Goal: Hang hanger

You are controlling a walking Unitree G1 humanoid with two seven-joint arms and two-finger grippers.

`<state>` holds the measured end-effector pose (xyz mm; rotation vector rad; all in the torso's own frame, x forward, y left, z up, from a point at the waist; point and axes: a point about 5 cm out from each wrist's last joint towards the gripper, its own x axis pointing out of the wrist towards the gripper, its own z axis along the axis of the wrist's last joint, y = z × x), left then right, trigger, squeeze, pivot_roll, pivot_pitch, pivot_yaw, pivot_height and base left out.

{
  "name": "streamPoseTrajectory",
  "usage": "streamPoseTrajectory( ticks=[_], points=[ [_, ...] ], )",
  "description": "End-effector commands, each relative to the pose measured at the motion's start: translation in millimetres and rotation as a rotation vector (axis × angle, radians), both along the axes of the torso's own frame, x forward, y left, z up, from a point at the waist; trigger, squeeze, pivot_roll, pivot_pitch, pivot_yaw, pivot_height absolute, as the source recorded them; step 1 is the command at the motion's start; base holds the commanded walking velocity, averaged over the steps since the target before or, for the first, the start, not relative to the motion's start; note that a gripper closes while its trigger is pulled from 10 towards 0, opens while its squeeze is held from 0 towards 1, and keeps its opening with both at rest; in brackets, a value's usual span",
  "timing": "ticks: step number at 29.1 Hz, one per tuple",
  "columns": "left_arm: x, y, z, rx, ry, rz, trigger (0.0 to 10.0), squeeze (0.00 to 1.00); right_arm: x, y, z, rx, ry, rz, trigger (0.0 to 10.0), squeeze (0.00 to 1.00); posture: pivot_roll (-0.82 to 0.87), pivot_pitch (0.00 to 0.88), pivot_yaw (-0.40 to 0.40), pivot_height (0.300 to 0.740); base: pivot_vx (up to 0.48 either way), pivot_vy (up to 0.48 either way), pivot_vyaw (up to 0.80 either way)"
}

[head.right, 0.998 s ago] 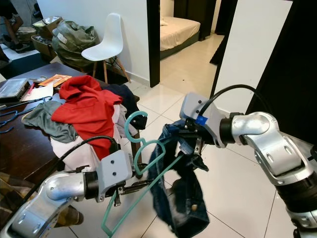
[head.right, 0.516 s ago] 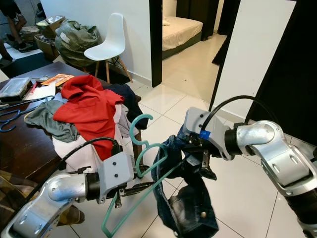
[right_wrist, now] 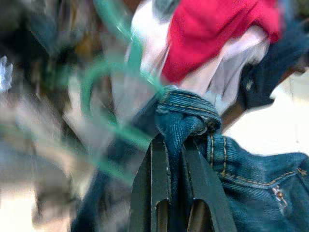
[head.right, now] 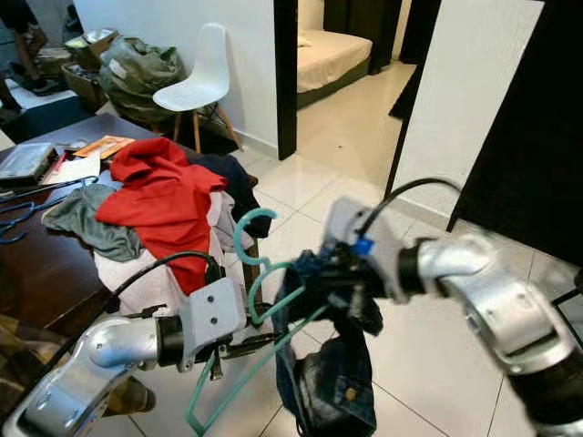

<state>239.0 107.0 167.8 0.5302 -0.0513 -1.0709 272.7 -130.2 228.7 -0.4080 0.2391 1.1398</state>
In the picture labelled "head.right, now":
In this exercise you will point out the teal plastic hanger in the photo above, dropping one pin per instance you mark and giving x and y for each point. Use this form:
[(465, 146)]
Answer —
[(236, 238)]

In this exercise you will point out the blue denim garment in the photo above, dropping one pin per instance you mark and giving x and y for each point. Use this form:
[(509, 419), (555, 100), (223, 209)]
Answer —
[(332, 391)]

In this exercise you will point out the red shirt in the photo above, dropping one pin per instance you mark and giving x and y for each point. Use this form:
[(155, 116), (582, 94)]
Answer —
[(164, 205)]

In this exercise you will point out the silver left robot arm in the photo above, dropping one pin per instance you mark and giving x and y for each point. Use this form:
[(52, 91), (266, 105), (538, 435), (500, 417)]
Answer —
[(109, 350)]

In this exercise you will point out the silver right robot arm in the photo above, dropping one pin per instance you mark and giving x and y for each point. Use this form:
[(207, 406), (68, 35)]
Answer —
[(492, 300)]

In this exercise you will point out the blue plastic hanger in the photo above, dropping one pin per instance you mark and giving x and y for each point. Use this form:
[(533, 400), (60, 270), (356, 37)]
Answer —
[(27, 211)]

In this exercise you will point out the navy shirt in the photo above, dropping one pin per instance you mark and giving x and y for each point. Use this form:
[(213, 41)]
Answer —
[(237, 187)]

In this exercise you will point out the grey green garment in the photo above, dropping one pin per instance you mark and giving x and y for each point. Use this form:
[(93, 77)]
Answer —
[(91, 223)]

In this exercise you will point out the dark wooden table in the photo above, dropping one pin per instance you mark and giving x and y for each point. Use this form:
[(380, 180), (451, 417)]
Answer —
[(46, 282)]

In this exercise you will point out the yellow plaid shirt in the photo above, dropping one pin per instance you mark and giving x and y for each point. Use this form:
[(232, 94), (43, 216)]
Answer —
[(23, 364)]

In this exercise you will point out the bed with cream sheet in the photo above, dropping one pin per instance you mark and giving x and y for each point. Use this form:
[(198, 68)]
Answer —
[(332, 59)]

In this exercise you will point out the white plastic chair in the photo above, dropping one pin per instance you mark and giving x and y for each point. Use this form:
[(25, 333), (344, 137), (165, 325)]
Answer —
[(205, 73)]

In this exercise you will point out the white paper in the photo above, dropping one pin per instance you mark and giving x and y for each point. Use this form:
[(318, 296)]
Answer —
[(75, 171)]

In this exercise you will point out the orange packet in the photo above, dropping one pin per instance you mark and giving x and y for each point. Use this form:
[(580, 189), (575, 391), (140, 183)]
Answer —
[(105, 146)]

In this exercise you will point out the clear plastic container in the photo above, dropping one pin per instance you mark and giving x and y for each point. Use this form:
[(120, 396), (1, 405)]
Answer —
[(27, 162)]

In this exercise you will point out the olive green duffel bag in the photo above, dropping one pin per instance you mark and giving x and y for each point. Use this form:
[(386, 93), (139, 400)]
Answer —
[(137, 73)]

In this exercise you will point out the cardboard box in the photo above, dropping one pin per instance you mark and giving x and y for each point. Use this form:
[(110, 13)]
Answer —
[(91, 47)]

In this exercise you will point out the person in dark shorts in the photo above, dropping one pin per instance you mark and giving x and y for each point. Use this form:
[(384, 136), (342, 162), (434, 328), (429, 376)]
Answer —
[(32, 36)]

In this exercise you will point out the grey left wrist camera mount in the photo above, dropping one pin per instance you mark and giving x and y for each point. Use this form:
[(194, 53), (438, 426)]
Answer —
[(214, 314)]

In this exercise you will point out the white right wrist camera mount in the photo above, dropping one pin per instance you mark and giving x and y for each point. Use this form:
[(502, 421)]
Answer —
[(346, 228)]

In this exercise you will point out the black door frame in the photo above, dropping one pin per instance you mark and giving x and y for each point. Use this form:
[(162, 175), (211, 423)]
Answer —
[(287, 77)]

